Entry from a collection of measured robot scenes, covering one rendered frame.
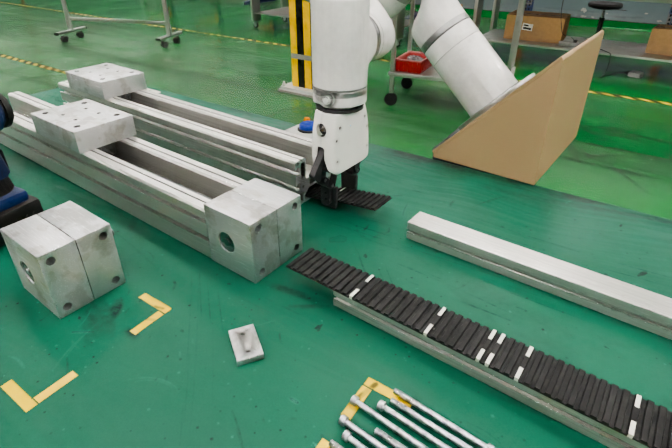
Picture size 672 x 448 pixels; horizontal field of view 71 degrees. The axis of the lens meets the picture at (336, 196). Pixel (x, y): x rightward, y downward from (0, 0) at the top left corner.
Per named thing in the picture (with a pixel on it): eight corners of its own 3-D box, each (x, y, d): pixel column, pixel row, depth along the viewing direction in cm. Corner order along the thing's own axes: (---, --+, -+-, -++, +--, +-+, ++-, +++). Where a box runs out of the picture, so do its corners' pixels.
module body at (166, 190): (260, 229, 76) (256, 183, 71) (211, 260, 69) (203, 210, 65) (30, 124, 117) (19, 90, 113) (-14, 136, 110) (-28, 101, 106)
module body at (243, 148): (331, 185, 89) (331, 143, 85) (297, 207, 82) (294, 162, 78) (102, 104, 131) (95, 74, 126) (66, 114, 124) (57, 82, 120)
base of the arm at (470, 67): (477, 120, 116) (432, 60, 117) (545, 70, 103) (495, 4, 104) (448, 139, 101) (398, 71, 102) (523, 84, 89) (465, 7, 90)
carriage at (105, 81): (149, 99, 116) (143, 72, 113) (107, 111, 109) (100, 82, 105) (113, 88, 125) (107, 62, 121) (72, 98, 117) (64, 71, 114)
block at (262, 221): (313, 242, 73) (311, 188, 68) (255, 284, 64) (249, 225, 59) (270, 223, 77) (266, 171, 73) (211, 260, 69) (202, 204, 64)
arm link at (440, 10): (436, 53, 112) (377, -26, 113) (501, -5, 100) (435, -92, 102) (416, 57, 102) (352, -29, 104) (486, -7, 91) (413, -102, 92)
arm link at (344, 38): (338, 72, 78) (301, 85, 71) (338, -14, 71) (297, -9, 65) (380, 81, 73) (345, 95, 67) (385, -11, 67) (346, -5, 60)
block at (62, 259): (142, 273, 66) (127, 215, 61) (60, 319, 58) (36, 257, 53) (103, 248, 71) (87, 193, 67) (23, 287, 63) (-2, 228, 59)
